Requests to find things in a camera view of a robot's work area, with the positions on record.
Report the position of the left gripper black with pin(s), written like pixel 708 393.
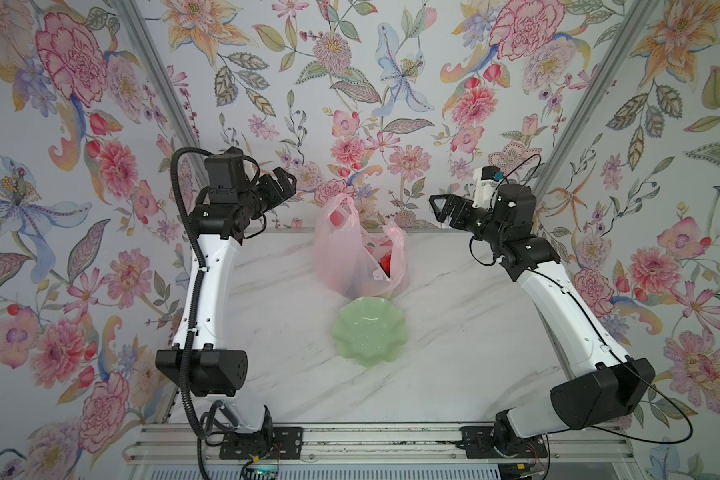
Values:
pixel 275 195

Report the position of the left aluminium corner post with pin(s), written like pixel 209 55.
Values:
pixel 165 98

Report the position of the red strawberry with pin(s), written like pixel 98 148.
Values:
pixel 385 263

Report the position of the light green fruit plate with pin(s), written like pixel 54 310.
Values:
pixel 369 331

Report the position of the right aluminium corner post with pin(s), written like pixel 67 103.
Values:
pixel 634 20

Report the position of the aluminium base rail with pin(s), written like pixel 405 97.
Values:
pixel 440 442

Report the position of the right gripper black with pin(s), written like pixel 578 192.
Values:
pixel 464 209

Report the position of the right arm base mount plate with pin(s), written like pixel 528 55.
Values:
pixel 481 442

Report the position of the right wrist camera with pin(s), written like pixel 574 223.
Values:
pixel 486 182

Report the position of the pink plastic bag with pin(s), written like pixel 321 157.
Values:
pixel 346 256

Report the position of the aluminium corner post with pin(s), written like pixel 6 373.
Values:
pixel 165 98
pixel 634 20

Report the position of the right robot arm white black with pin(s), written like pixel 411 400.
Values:
pixel 604 382

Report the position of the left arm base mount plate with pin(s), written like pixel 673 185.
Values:
pixel 280 443

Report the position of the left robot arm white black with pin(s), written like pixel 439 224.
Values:
pixel 209 375

